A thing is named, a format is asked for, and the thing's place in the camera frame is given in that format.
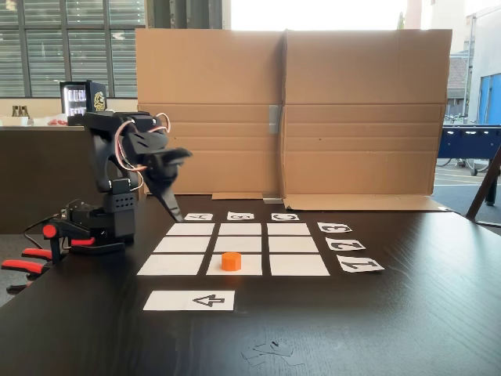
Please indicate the brown cardboard screen large flap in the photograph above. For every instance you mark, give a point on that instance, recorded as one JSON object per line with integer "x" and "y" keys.
{"x": 364, "y": 117}

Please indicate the paper label number 2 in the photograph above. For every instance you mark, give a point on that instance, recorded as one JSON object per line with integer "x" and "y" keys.
{"x": 345, "y": 244}

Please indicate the brown counter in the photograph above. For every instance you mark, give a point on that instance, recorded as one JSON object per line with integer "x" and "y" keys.
{"x": 23, "y": 176}

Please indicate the paper label letter C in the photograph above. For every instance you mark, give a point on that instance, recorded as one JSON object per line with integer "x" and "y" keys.
{"x": 285, "y": 217}

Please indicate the grey tape strip at flaps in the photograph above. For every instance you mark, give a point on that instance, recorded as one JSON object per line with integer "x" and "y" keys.
{"x": 272, "y": 199}

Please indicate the white arrow paper sheet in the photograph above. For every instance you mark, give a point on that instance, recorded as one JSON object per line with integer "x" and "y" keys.
{"x": 188, "y": 301}

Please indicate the paper label number 1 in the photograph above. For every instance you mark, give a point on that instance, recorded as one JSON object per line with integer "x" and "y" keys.
{"x": 360, "y": 265}

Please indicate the brown cardboard screen small flap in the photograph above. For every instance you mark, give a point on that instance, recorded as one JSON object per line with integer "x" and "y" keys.
{"x": 219, "y": 78}

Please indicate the dark wooden stand leg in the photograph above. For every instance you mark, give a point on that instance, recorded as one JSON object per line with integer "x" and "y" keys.
{"x": 483, "y": 192}

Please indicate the black mini fridge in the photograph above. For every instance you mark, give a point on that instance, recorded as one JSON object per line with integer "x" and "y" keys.
{"x": 98, "y": 98}

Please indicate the black red bar clamp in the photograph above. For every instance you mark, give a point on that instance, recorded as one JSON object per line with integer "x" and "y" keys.
{"x": 58, "y": 235}

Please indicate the white nine-square paper grid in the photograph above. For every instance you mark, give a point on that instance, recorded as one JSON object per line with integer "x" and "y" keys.
{"x": 285, "y": 244}

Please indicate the paper label letter B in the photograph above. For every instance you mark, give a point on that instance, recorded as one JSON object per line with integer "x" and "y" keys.
{"x": 240, "y": 216}

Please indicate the small black box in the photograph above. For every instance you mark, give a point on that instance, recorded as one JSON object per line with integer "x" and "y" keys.
{"x": 75, "y": 120}

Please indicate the round orange token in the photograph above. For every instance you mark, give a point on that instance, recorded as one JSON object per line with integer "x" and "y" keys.
{"x": 231, "y": 261}

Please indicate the grey tape strip on cardboard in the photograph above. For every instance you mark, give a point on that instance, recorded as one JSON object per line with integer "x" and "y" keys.
{"x": 275, "y": 119}

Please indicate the paper label number 3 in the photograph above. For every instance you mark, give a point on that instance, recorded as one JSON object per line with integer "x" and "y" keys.
{"x": 334, "y": 227}

